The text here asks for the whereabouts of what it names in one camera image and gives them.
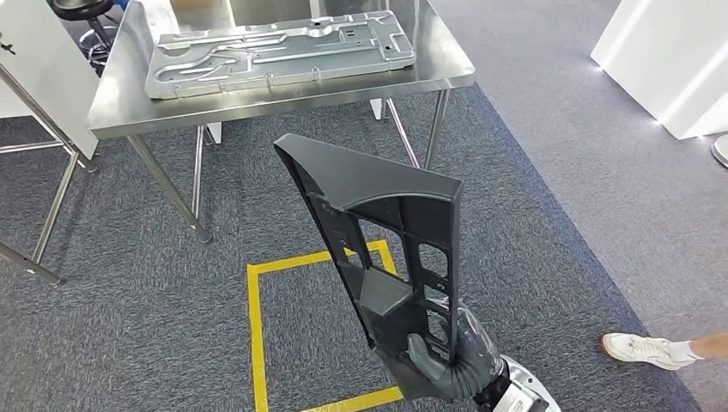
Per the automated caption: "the black plastic plate bracket part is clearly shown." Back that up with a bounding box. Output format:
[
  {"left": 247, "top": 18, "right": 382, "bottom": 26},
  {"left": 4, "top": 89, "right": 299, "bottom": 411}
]
[{"left": 272, "top": 133, "right": 464, "bottom": 402}]

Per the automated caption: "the stainless steel workbench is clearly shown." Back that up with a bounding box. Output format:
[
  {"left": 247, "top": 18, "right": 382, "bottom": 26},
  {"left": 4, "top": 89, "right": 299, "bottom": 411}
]
[
  {"left": 86, "top": 0, "right": 476, "bottom": 245},
  {"left": 0, "top": 62, "right": 99, "bottom": 287}
]

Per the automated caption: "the stamped grey metal panel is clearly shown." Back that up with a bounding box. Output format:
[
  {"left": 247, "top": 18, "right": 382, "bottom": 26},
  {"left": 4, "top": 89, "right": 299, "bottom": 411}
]
[{"left": 143, "top": 9, "right": 417, "bottom": 101}]

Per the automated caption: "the yellow floor tape square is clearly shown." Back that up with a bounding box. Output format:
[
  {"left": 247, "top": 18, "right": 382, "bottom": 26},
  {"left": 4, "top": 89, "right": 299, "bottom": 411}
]
[{"left": 246, "top": 239, "right": 405, "bottom": 412}]

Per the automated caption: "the person's white shoe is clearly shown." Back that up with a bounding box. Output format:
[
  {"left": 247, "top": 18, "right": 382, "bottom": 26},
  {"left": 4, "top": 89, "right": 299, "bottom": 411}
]
[{"left": 601, "top": 332, "right": 692, "bottom": 372}]

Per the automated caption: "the white lit display plinth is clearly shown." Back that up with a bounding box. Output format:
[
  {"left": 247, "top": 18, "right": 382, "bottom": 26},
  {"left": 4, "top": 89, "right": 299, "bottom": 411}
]
[{"left": 590, "top": 0, "right": 728, "bottom": 141}]

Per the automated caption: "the black round stool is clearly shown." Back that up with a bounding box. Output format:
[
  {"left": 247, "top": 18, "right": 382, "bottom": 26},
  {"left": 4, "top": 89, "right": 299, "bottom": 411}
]
[{"left": 51, "top": 0, "right": 119, "bottom": 76}]

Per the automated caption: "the white cabinet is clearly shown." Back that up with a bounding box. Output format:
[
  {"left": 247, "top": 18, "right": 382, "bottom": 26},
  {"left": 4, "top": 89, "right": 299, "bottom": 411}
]
[{"left": 0, "top": 0, "right": 101, "bottom": 161}]

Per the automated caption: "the round silver floor base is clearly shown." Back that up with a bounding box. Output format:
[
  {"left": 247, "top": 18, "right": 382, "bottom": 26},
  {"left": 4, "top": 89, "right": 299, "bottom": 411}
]
[{"left": 711, "top": 133, "right": 728, "bottom": 169}]

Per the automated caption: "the person's leg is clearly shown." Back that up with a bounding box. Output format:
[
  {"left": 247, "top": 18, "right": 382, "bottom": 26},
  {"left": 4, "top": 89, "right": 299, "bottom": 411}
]
[{"left": 668, "top": 331, "right": 728, "bottom": 365}]

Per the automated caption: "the black camera module with bracket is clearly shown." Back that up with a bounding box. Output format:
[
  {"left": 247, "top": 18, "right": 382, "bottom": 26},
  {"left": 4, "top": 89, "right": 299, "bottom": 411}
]
[{"left": 473, "top": 362, "right": 513, "bottom": 412}]

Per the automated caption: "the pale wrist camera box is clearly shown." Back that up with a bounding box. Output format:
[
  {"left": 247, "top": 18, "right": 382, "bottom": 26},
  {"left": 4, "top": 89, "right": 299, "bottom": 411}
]
[{"left": 491, "top": 355, "right": 562, "bottom": 412}]

